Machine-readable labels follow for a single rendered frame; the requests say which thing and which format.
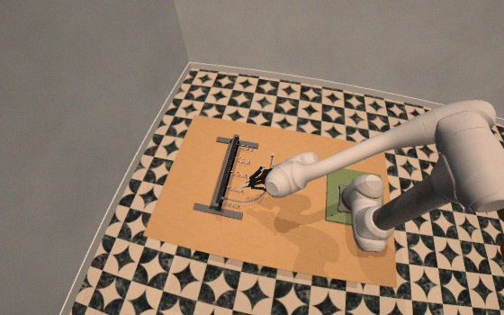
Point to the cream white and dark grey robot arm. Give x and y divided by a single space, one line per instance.
470 171

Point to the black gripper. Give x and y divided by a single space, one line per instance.
256 179

